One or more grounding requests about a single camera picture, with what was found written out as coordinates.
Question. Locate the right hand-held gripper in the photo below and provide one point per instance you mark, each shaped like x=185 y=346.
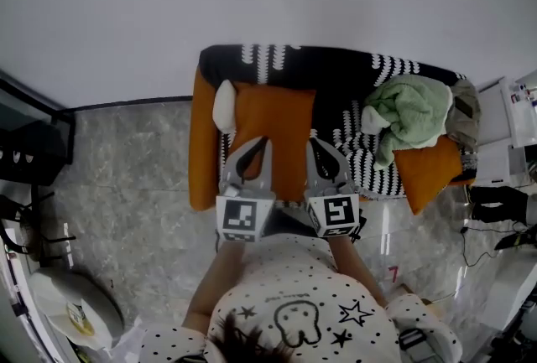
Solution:
x=337 y=212

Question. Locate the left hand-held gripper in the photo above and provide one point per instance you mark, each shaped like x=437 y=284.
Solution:
x=241 y=216

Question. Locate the orange cushion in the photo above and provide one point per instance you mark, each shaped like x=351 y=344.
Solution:
x=285 y=122
x=423 y=172

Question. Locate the person's left forearm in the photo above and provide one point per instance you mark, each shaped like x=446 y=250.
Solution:
x=214 y=286

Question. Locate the person's right forearm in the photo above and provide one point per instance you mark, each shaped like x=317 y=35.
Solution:
x=356 y=265

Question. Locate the orange sofa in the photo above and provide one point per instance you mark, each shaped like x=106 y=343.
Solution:
x=203 y=151

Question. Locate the person's black trousers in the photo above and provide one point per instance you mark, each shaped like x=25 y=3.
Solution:
x=289 y=223

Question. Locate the black white patterned throw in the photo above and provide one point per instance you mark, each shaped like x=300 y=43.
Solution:
x=335 y=76

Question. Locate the green fleece blanket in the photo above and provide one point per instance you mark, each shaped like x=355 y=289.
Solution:
x=411 y=110

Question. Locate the person's white dotted shirt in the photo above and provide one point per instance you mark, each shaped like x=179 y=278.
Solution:
x=302 y=281

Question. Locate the grey garment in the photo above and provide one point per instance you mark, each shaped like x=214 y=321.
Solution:
x=465 y=114

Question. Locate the white round armchair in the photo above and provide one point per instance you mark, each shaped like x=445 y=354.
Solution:
x=100 y=302

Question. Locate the black floor equipment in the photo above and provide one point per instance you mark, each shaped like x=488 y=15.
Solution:
x=518 y=240

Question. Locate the yellow white booklet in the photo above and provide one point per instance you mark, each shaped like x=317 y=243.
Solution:
x=79 y=317

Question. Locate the black glass stand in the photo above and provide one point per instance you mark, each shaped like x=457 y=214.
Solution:
x=29 y=143

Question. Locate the black chair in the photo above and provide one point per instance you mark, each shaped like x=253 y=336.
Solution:
x=25 y=227

